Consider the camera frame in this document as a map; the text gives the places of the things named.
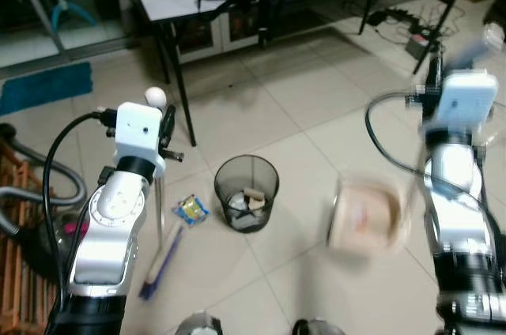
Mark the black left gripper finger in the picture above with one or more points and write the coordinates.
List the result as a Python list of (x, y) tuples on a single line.
[(174, 155)]

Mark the broom with blue brush head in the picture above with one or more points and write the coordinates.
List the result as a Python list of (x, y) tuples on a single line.
[(162, 260)]

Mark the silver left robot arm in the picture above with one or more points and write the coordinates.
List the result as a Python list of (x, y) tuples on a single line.
[(111, 216)]

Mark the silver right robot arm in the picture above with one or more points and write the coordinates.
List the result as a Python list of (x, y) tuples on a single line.
[(458, 216)]

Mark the blue floor mat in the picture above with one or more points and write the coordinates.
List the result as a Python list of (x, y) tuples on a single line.
[(43, 88)]

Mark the yellow blue snack wrapper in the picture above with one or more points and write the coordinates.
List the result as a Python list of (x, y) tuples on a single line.
[(190, 210)]

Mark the black mesh waste basket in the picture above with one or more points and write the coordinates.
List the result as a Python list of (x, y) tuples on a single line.
[(247, 181)]

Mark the low white cabinet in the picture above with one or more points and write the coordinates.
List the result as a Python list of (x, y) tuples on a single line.
[(229, 31)]

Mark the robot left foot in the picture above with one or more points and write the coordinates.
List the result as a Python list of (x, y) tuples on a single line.
[(199, 325)]

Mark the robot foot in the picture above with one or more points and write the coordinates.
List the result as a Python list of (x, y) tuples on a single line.
[(319, 327), (199, 325)]

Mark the wooden slatted rack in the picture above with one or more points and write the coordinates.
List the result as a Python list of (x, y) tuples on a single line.
[(20, 272)]

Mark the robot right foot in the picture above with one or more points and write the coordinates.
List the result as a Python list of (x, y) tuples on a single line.
[(319, 327)]

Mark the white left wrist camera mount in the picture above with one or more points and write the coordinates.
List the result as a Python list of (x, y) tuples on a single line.
[(138, 133)]

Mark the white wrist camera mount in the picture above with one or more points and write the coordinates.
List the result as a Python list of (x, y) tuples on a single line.
[(138, 133), (465, 102)]

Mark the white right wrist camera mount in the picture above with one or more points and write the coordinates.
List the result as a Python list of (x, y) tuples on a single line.
[(465, 102)]

